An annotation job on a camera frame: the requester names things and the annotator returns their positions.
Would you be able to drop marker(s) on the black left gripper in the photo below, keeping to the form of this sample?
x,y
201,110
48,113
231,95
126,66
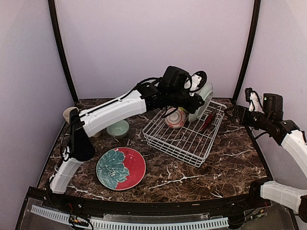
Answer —
x,y
198,101

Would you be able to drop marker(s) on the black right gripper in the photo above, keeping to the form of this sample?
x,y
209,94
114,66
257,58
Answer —
x,y
237,113

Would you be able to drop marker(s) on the light green plate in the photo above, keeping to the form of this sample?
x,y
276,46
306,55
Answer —
x,y
206,93

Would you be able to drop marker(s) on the dark red plate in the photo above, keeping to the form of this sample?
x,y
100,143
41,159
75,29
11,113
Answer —
x,y
209,120

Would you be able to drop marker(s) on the white red patterned bowl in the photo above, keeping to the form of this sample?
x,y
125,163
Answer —
x,y
176,119

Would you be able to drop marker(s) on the light teal ceramic bowl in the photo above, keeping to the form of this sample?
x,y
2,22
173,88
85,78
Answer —
x,y
118,130

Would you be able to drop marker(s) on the grey white plate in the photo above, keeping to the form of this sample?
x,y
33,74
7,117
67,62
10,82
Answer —
x,y
120,168

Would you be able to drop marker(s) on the cream patterned ceramic mug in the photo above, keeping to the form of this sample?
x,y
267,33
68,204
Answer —
x,y
66,113

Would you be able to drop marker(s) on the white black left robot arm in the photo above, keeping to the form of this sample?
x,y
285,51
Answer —
x,y
176,88

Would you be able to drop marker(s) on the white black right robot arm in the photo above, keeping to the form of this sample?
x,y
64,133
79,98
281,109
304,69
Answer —
x,y
268,116

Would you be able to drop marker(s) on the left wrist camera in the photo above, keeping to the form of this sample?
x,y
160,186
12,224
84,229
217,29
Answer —
x,y
198,80

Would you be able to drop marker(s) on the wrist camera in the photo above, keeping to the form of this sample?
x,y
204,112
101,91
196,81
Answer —
x,y
198,80
253,99

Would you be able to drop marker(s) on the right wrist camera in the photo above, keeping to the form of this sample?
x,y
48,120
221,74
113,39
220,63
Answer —
x,y
253,99

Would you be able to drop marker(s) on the white wire dish rack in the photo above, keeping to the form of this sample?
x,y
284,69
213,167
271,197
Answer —
x,y
186,143

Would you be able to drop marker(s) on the black right frame post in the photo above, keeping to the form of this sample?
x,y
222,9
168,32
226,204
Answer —
x,y
248,50

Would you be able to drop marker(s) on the black frame post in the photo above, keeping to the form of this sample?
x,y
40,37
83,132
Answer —
x,y
248,50
60,48

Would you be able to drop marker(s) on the black front table rail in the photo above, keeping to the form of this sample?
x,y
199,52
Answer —
x,y
229,206

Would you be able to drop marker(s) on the black left frame post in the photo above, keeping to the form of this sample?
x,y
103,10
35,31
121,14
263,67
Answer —
x,y
60,48

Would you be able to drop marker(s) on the white slotted cable duct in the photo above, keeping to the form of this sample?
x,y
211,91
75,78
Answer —
x,y
126,222

